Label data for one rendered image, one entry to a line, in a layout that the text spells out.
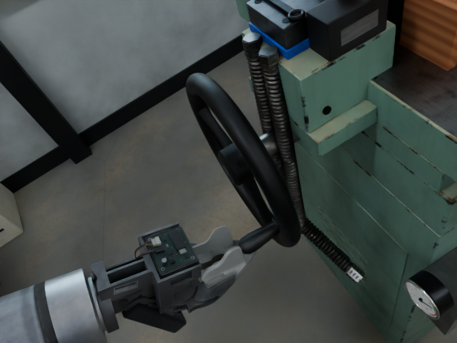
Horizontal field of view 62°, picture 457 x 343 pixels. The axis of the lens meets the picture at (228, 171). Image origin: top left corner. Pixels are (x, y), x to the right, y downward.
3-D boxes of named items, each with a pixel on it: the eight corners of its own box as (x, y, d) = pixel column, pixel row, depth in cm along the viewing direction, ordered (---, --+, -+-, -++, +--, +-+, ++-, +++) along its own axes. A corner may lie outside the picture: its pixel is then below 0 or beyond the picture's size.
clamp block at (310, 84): (251, 82, 59) (238, 30, 52) (325, 39, 60) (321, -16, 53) (309, 136, 49) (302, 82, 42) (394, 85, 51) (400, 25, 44)
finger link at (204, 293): (241, 284, 48) (175, 313, 45) (240, 291, 49) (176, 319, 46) (224, 256, 51) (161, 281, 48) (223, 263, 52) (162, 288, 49)
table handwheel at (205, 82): (202, 152, 77) (154, 42, 52) (285, 103, 79) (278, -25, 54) (284, 275, 63) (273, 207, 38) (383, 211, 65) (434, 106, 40)
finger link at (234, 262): (272, 242, 48) (205, 269, 45) (266, 269, 52) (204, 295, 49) (259, 224, 50) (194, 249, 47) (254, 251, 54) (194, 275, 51)
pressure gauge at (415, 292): (400, 293, 60) (405, 273, 53) (419, 280, 60) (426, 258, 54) (432, 329, 56) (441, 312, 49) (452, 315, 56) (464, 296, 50)
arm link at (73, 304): (73, 373, 43) (58, 301, 49) (117, 354, 45) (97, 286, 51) (54, 338, 37) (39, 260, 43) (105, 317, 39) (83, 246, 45)
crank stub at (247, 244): (237, 244, 53) (234, 239, 51) (272, 222, 54) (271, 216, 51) (246, 259, 52) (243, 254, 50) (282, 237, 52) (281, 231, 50)
